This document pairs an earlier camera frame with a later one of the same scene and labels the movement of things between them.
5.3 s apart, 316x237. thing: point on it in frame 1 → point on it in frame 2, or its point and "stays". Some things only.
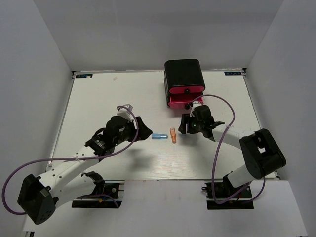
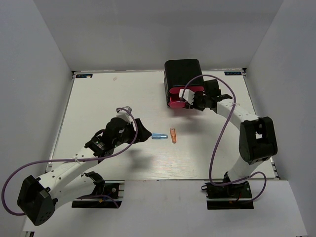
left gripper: (144, 132) stays
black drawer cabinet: (184, 82) stays
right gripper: (186, 119) → (194, 105)
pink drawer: (180, 100) stays
